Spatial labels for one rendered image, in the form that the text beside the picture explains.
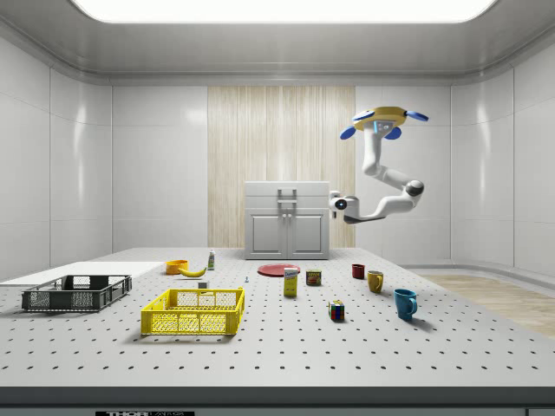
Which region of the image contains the dark grey basket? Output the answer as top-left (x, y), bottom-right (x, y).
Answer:
top-left (21, 274), bottom-right (134, 314)

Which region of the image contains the blue mug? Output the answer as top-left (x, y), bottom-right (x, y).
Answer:
top-left (393, 289), bottom-right (419, 322)

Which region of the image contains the yellow and white box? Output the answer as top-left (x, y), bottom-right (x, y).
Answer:
top-left (284, 267), bottom-right (301, 299)

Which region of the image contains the drone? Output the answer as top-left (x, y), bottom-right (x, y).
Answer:
top-left (339, 105), bottom-right (431, 141)

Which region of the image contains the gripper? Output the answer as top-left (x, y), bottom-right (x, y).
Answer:
top-left (328, 190), bottom-right (343, 221)

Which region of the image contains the white board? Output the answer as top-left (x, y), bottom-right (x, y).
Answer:
top-left (0, 261), bottom-right (163, 288)

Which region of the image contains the yellow basket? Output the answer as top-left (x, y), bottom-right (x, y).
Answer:
top-left (140, 288), bottom-right (246, 336)

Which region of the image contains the red plate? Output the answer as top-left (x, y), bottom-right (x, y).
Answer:
top-left (257, 263), bottom-right (301, 278)

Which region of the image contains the white cabinet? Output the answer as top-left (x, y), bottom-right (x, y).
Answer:
top-left (244, 180), bottom-right (331, 261)

